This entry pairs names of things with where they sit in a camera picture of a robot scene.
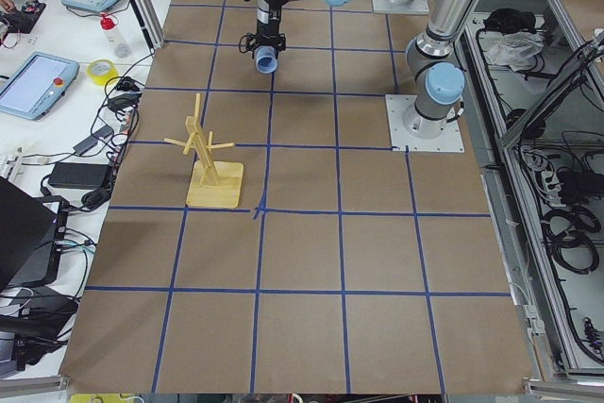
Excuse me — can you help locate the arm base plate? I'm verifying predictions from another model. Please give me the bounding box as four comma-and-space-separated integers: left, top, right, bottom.
372, 0, 429, 15
385, 94, 465, 153

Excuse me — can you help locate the yellow tape roll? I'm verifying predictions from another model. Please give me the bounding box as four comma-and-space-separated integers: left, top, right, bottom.
86, 59, 119, 86

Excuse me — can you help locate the black laptop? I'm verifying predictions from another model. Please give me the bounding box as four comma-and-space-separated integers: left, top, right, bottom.
1, 178, 68, 290

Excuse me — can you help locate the teach pendant near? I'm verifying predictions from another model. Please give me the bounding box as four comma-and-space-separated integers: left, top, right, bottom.
1, 52, 80, 120

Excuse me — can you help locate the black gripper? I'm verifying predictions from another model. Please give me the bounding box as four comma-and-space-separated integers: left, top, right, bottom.
243, 17, 287, 52

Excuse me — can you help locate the wooden cup rack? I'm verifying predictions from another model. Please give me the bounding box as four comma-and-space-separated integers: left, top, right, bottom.
164, 93, 244, 209

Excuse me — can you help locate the white squeeze bottle red cap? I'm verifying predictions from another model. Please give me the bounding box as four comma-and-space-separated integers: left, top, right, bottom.
100, 13, 132, 59

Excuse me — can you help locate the black power adapter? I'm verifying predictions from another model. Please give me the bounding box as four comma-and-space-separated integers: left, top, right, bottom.
48, 162, 109, 190

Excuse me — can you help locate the white paper cup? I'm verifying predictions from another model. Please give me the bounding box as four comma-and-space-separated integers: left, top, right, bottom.
255, 45, 278, 75

